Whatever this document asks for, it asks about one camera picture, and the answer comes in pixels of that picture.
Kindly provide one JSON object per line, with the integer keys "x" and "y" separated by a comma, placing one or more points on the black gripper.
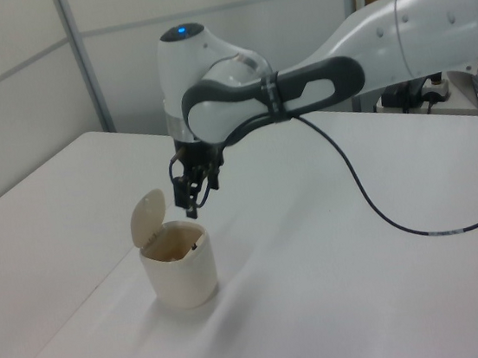
{"x": 197, "y": 155}

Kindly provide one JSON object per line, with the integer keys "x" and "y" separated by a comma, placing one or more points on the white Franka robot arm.
{"x": 379, "y": 39}

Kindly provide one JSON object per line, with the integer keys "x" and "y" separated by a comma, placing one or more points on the small cream bin with lid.
{"x": 182, "y": 282}

